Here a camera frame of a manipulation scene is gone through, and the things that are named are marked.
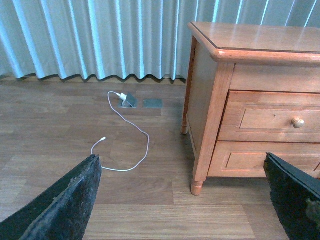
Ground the black top-camera left gripper left finger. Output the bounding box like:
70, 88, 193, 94
0, 154, 102, 240

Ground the black top-camera left gripper right finger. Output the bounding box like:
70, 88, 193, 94
263, 152, 320, 240

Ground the wooden drawer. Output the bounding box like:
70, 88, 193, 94
218, 91, 320, 143
208, 141, 320, 178

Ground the light wooden nightstand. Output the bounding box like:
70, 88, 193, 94
181, 22, 320, 196

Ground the open grey floor socket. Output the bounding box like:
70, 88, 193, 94
118, 92, 138, 109

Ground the closed grey floor socket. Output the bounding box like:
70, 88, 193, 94
143, 98, 163, 109

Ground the pale pleated curtain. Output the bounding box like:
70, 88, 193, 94
0, 0, 320, 80

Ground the white cable on floor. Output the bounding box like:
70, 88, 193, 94
90, 91, 150, 173

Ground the white wall plug adapter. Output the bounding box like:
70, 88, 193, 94
115, 93, 127, 101

